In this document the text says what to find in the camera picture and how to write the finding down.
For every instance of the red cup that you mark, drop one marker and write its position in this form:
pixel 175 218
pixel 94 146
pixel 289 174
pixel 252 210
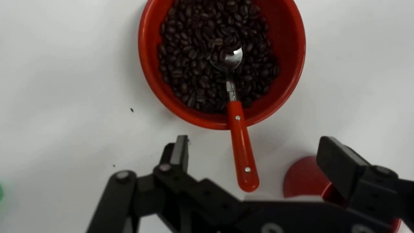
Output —
pixel 305 178

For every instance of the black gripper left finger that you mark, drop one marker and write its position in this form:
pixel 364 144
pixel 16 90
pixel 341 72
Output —
pixel 182 204

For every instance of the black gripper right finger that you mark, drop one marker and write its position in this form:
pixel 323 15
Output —
pixel 375 197

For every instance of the red bowl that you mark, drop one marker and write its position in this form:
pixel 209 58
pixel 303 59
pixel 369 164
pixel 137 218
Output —
pixel 287 34

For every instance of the red-handled metal spoon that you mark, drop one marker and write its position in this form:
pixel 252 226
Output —
pixel 245 164

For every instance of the dark coffee beans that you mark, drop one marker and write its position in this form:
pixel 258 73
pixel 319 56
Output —
pixel 197 34

